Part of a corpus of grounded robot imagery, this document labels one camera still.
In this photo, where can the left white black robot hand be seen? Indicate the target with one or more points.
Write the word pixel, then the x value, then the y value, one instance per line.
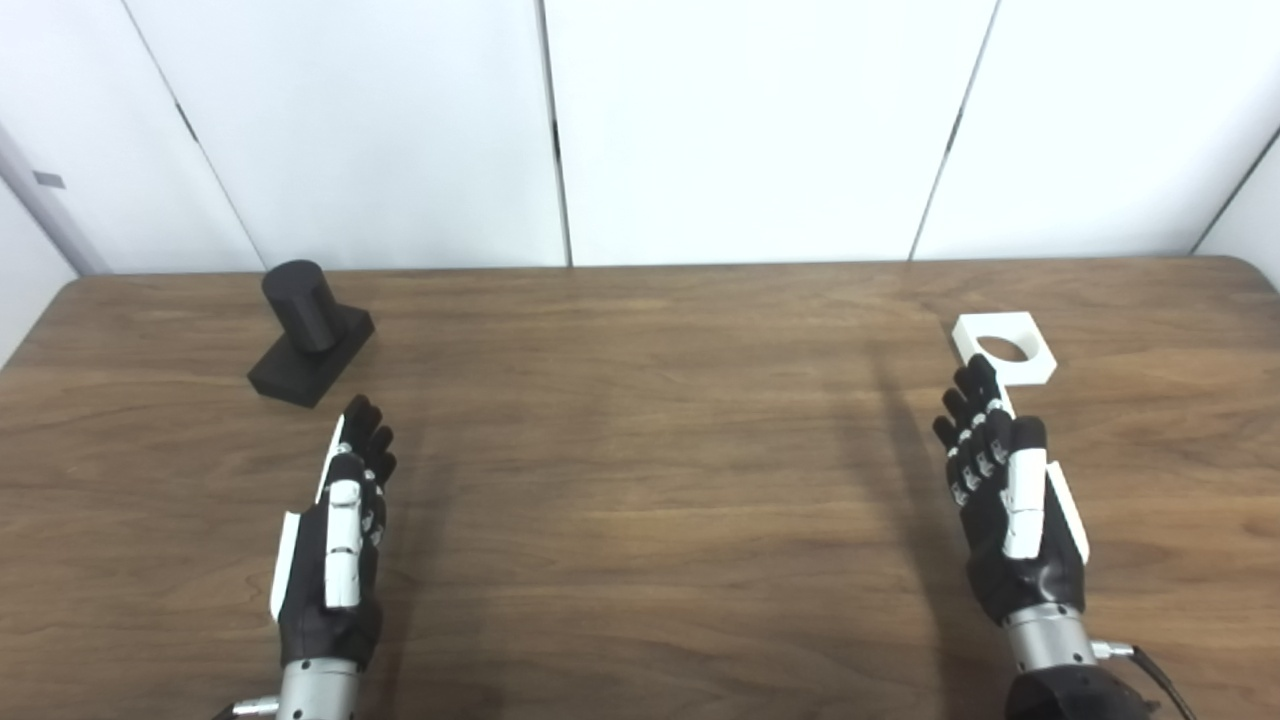
pixel 342 600

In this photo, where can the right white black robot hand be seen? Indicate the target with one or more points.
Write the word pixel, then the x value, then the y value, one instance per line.
pixel 1030 570

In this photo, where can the white square piece with hole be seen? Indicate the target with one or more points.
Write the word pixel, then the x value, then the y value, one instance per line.
pixel 1035 368

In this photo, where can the black peg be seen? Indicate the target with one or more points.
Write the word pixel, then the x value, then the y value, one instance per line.
pixel 305 300

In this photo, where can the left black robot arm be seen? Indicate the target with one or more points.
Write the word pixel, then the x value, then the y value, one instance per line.
pixel 318 692

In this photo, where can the gray wall corner post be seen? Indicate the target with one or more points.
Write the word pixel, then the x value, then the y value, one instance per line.
pixel 50 215

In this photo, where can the small gray wall tag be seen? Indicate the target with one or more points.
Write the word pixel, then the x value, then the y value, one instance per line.
pixel 48 180

